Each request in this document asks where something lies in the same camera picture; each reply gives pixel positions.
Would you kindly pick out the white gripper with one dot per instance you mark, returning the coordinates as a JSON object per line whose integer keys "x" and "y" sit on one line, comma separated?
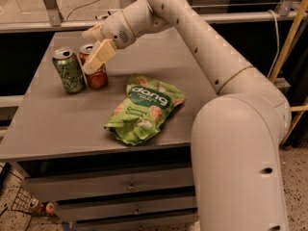
{"x": 115, "y": 28}

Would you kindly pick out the red coke can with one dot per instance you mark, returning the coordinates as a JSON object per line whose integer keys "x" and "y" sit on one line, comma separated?
{"x": 99, "y": 78}

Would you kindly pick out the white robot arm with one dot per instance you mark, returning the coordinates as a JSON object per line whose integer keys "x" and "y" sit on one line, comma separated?
{"x": 235, "y": 137}

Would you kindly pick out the green soda can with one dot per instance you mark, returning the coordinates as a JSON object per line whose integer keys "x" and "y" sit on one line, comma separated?
{"x": 70, "y": 72}

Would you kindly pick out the green dang chips bag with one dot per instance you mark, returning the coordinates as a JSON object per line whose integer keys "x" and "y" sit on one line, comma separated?
{"x": 141, "y": 114}

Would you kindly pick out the grey drawer cabinet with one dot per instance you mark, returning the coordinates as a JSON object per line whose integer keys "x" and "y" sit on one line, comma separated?
{"x": 54, "y": 133}

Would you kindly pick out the top grey drawer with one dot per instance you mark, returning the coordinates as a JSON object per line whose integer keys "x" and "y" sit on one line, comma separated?
{"x": 67, "y": 187}

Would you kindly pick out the grey drawer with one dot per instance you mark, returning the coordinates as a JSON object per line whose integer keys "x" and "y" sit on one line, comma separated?
{"x": 132, "y": 206}
{"x": 67, "y": 187}
{"x": 139, "y": 222}

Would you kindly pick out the middle grey drawer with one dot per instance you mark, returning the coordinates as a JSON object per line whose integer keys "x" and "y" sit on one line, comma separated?
{"x": 132, "y": 206}

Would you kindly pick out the orange fruit on floor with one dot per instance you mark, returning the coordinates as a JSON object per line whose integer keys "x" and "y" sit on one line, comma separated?
{"x": 49, "y": 209}

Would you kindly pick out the grey metal railing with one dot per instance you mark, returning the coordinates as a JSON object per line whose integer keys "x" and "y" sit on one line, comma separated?
{"x": 61, "y": 15}

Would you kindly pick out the bottom grey drawer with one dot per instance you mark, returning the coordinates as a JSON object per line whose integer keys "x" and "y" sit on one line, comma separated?
{"x": 139, "y": 222}

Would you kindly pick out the can in wire basket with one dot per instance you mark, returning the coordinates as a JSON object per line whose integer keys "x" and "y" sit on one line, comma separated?
{"x": 35, "y": 206}

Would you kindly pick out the wire basket on floor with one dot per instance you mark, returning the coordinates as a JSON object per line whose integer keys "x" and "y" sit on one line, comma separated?
{"x": 21, "y": 201}

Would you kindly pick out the yellow wooden frame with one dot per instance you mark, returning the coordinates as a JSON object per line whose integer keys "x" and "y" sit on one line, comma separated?
{"x": 282, "y": 57}

